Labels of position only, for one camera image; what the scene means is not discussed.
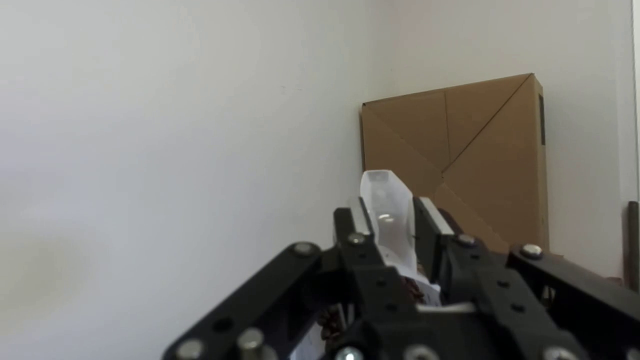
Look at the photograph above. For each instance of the large upright cardboard box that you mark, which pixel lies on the large upright cardboard box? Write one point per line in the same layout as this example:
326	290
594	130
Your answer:
492	153

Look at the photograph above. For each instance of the clear plastic measuring jug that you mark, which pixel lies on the clear plastic measuring jug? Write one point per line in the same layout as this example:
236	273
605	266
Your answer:
391	213

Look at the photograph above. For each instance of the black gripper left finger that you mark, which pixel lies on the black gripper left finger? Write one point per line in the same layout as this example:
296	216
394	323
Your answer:
267	301

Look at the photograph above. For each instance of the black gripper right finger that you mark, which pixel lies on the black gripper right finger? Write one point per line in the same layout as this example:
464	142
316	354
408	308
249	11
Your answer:
532	301

